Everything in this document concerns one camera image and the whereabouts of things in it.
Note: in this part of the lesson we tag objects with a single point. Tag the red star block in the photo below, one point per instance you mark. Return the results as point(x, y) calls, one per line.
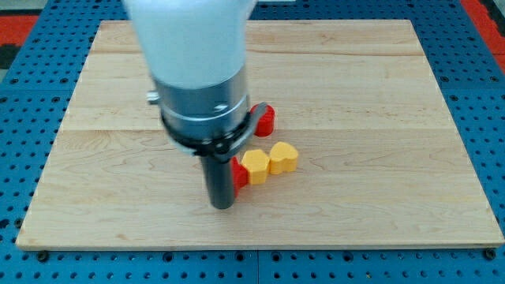
point(240, 176)

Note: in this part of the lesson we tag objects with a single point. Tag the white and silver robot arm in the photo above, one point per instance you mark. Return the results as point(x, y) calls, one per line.
point(195, 52)

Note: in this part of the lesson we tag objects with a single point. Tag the yellow hexagon block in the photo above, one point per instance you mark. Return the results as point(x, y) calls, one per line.
point(257, 163)

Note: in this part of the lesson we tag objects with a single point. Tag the red round block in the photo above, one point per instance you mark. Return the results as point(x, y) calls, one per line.
point(266, 124)

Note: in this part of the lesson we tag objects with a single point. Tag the yellow heart block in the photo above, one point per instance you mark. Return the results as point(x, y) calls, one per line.
point(283, 158)

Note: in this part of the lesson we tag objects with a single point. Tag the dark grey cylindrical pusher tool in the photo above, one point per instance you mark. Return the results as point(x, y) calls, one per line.
point(219, 182)

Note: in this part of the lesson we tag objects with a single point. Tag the light wooden board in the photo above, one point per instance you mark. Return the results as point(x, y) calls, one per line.
point(381, 164)

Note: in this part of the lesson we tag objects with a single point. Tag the black cable clamp on arm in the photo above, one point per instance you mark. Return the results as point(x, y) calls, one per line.
point(222, 148)

